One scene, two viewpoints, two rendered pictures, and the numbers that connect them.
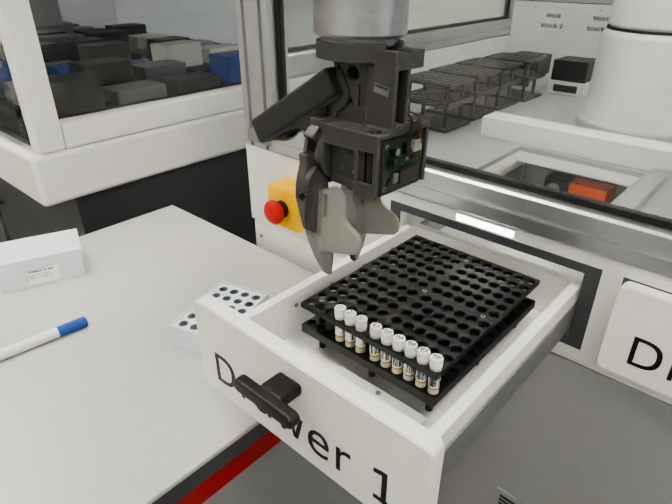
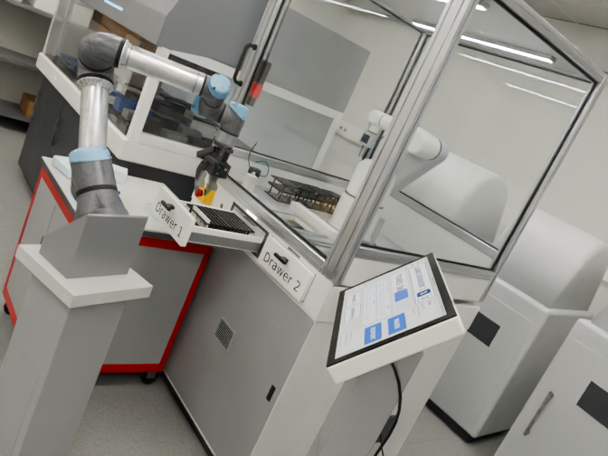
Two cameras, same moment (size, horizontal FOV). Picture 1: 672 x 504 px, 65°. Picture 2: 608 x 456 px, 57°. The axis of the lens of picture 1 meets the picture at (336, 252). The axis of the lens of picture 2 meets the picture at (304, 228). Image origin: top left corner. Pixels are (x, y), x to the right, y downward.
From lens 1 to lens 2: 1.66 m
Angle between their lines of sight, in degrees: 15
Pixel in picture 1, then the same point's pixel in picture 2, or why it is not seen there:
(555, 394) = (248, 275)
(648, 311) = (270, 243)
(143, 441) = not seen: hidden behind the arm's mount
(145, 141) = (167, 155)
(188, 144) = (184, 165)
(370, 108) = (218, 156)
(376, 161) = (213, 166)
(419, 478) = (187, 226)
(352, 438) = (179, 219)
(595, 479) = (247, 307)
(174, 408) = not seen: hidden behind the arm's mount
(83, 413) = not seen: hidden behind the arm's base
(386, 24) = (226, 142)
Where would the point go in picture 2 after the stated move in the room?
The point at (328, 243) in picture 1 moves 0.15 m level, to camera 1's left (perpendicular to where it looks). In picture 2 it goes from (198, 184) to (162, 166)
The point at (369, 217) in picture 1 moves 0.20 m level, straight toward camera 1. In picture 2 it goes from (212, 185) to (189, 190)
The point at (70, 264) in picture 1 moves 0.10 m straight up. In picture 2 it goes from (120, 177) to (128, 156)
